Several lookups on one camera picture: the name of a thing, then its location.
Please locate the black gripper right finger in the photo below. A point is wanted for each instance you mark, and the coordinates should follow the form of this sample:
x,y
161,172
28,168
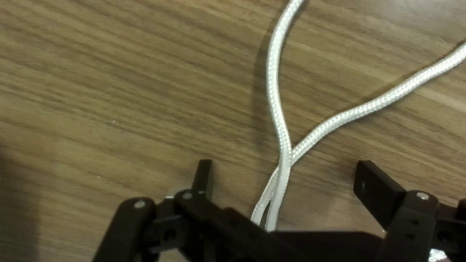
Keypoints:
x,y
417,227

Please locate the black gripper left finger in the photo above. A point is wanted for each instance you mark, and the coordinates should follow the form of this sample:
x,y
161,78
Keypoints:
x,y
146,233

